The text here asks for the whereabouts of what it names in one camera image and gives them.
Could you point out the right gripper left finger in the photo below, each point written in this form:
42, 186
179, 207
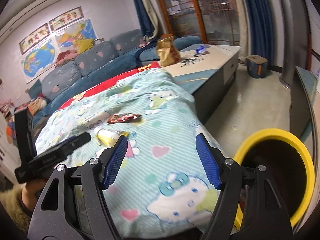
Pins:
54, 216

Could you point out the China map poster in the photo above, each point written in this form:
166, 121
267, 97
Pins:
69, 37

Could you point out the red blanket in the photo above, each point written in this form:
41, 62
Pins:
107, 84

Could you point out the world map poster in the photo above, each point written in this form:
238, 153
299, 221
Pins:
39, 59

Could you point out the blue sofa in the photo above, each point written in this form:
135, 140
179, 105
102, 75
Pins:
107, 59

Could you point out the yellow cushion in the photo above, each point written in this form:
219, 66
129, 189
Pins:
84, 45

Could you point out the framed picture strip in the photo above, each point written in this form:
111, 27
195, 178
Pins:
66, 18
34, 38

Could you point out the yellow white wrapper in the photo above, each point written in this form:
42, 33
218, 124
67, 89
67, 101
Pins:
107, 137

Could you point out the gold paper bag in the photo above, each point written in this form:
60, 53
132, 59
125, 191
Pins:
167, 52

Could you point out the coffee table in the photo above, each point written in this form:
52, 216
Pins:
207, 77

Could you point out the person left hand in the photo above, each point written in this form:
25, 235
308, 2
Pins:
29, 191

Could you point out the Hello Kitty green bedsheet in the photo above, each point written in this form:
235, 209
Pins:
161, 188

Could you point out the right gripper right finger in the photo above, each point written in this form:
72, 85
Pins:
249, 205

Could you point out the blue curtain right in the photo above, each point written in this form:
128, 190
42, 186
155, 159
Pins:
261, 29

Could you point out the silver tower air conditioner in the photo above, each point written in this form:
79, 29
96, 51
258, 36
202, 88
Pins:
296, 28

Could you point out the blue curtain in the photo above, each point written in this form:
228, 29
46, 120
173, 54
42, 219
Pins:
261, 29
146, 26

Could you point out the wooden glass sliding door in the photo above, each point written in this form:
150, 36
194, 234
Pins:
214, 21

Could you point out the dark red snack wrapper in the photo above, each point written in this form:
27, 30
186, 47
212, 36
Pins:
123, 118

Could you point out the blue curtain left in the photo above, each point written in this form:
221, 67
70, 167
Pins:
146, 26

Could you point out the yellow rim trash bin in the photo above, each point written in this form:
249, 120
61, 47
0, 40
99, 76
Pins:
288, 161

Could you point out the blue crumpled wrapper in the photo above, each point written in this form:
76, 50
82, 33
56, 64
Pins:
200, 50

